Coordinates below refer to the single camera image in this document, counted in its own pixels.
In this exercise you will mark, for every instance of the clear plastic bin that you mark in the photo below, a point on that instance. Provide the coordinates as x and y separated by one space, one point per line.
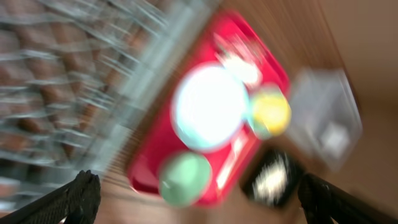
325 119

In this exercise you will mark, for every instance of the yellow plastic cup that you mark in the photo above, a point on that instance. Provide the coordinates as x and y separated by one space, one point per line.
272 113

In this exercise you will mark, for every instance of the grey dishwasher rack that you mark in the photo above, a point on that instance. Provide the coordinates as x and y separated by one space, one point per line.
76 77

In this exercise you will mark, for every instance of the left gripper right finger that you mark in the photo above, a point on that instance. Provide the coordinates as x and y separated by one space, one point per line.
324 203

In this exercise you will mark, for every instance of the white plastic fork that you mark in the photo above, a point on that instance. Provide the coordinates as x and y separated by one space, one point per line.
236 148

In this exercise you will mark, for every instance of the black waste tray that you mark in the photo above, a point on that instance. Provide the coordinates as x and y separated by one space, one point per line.
294 170

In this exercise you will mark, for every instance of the red plastic tray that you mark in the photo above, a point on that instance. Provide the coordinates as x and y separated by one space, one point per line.
161 142

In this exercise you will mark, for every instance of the crumpled white napkin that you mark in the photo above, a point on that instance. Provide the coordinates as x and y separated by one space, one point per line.
245 71

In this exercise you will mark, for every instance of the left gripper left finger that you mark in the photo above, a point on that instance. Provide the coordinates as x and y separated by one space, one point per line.
76 202

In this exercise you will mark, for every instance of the red snack wrapper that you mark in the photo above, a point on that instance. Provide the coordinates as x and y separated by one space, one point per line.
248 50

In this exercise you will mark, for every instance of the large light blue plate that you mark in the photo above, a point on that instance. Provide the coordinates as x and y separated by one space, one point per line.
208 107

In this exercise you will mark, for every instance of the mint green bowl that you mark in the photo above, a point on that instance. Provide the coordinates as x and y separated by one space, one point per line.
184 178

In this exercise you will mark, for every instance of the rice food waste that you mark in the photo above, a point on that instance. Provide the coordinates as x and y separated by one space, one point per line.
270 184

